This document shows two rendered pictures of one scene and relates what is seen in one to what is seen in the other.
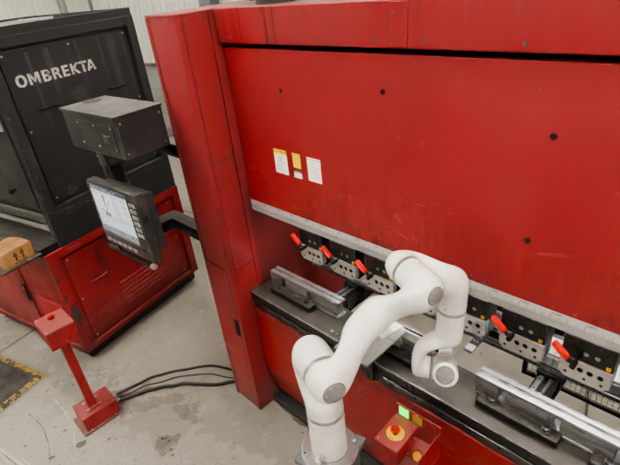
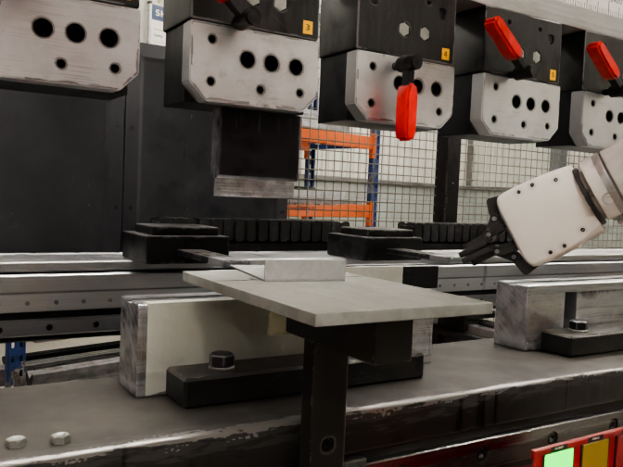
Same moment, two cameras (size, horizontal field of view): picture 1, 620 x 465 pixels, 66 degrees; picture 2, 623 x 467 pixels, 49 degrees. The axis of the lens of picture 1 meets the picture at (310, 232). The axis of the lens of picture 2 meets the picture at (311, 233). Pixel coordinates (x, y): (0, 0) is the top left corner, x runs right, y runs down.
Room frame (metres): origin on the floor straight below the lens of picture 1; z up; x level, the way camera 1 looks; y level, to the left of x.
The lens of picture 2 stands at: (1.45, 0.44, 1.08)
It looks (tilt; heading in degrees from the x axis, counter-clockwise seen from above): 3 degrees down; 280
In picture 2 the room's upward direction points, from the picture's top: 2 degrees clockwise
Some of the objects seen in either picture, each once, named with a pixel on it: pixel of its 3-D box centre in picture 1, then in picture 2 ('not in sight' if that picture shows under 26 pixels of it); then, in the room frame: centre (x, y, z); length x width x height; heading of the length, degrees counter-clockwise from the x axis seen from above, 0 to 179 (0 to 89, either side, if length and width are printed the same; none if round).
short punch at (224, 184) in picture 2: not in sight; (256, 155); (1.65, -0.31, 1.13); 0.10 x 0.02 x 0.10; 42
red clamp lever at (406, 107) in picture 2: not in sight; (403, 98); (1.49, -0.37, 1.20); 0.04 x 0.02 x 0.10; 132
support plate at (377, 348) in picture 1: (370, 339); (322, 290); (1.55, -0.20, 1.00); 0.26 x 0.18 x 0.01; 132
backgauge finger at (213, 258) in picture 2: not in sight; (195, 246); (1.76, -0.43, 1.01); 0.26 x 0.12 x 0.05; 132
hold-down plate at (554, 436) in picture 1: (517, 418); (619, 335); (1.16, -0.67, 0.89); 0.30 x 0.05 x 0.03; 42
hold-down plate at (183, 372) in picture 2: (390, 350); (304, 372); (1.58, -0.30, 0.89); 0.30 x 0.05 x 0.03; 42
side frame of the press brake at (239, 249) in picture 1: (272, 219); not in sight; (2.49, 0.21, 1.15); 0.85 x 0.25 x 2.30; 132
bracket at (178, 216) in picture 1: (176, 231); not in sight; (2.43, 0.76, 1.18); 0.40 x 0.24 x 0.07; 42
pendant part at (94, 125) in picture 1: (133, 188); not in sight; (2.27, 0.87, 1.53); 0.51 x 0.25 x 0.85; 47
